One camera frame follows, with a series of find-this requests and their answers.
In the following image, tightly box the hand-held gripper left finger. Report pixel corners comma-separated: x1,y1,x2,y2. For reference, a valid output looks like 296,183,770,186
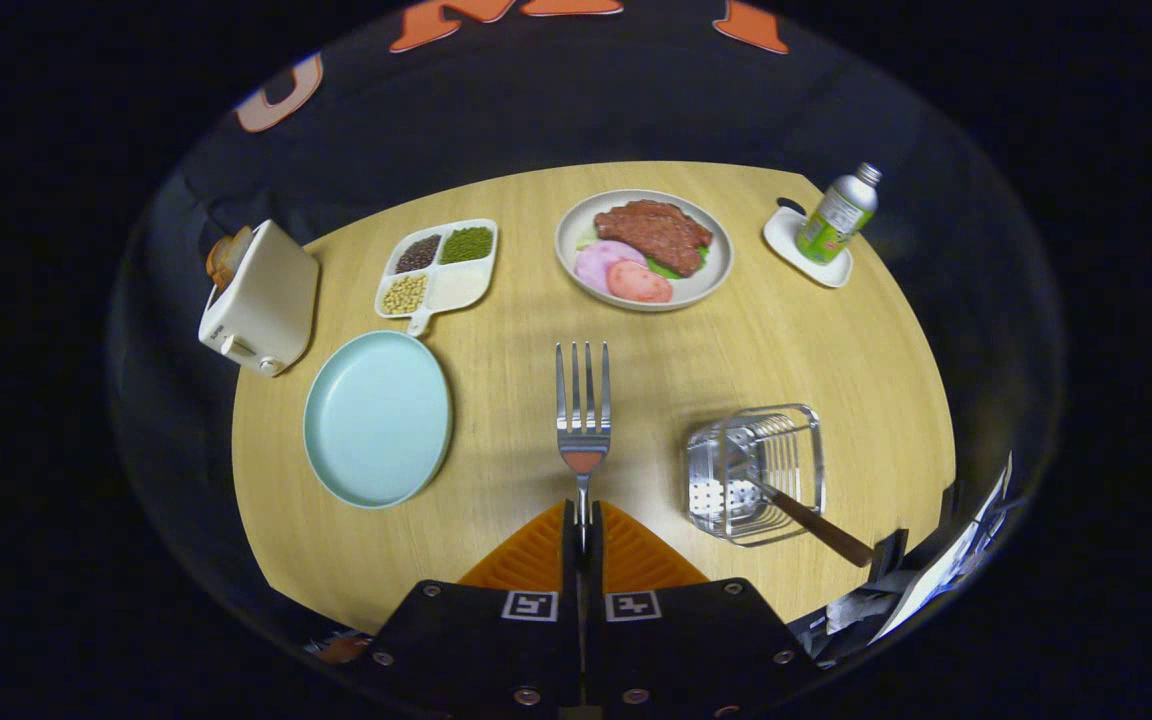
366,500,582,716

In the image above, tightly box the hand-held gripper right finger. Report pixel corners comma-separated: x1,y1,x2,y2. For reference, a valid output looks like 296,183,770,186
586,500,822,716

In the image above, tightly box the metal fork with brown handle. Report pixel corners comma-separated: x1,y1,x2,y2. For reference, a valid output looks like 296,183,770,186
554,341,613,553

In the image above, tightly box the metal spoon with brown handle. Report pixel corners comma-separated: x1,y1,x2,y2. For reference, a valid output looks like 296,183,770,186
726,440,875,568

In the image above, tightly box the light blue plate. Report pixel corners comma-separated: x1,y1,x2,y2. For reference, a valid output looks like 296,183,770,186
302,330,454,510

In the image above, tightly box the reddish ham slice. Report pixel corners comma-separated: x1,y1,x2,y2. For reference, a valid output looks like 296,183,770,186
605,260,674,304

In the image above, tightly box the beige plate with steak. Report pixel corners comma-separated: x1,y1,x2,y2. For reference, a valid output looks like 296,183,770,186
555,189,735,313

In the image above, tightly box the white divided snack tray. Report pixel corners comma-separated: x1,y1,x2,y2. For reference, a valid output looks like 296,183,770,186
374,218,499,338

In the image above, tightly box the green lettuce leaf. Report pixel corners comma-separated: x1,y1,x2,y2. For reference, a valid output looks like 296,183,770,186
646,245,709,281

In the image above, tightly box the pale pink ham slice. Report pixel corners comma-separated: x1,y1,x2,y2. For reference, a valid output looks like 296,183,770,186
574,240,649,295

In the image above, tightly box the pile of yellow soybeans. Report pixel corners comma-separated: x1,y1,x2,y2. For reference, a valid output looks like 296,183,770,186
381,273,429,316

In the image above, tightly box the pile of green beans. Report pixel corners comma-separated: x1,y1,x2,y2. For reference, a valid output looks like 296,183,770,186
439,226,494,266

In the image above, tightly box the brown steak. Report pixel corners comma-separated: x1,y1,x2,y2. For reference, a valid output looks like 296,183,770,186
593,199,714,278

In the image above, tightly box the pile of dark beans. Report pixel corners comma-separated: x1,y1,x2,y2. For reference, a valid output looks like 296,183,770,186
395,234,442,273

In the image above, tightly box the white printed board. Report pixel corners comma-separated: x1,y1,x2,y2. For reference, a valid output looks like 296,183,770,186
871,452,1015,643

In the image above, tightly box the small white square tray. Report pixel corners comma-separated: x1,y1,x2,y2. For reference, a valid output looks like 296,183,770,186
763,205,854,289

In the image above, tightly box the cream toaster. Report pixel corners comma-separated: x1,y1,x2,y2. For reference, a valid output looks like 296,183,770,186
198,220,321,378

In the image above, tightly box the silver bottle with green label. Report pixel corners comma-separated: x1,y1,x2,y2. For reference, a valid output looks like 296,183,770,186
795,163,883,266

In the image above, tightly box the metal wire cutlery basket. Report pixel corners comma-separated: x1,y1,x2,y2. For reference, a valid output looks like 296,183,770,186
686,403,827,548

